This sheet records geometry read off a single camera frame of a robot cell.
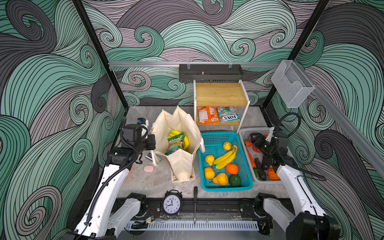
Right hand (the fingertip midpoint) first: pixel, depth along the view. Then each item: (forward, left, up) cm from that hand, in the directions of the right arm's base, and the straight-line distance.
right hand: (255, 136), depth 82 cm
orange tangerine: (-14, +13, -11) cm, 22 cm away
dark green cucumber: (-16, -4, -13) cm, 21 cm away
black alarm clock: (-31, +45, -13) cm, 56 cm away
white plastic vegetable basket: (+9, +2, -10) cm, 13 cm away
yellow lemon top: (+1, +13, -13) cm, 18 cm away
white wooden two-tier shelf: (+18, +20, +15) cm, 31 cm away
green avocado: (-20, +13, -11) cm, 27 cm away
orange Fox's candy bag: (+16, +25, 0) cm, 30 cm away
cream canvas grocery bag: (-15, +40, 0) cm, 43 cm away
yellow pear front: (-20, +20, -11) cm, 30 cm away
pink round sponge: (-13, +61, -14) cm, 64 cm away
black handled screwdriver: (-29, +34, -16) cm, 47 cm away
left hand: (-5, +55, +8) cm, 56 cm away
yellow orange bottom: (-16, +26, -12) cm, 33 cm away
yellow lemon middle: (-8, +25, -12) cm, 29 cm away
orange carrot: (+2, 0, -12) cm, 13 cm away
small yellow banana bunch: (-7, +15, -14) cm, 22 cm away
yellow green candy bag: (+1, +45, -7) cm, 46 cm away
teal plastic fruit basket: (-12, +17, -14) cm, 25 cm away
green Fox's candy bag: (+16, +13, +1) cm, 21 cm away
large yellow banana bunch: (+1, +39, -9) cm, 40 cm away
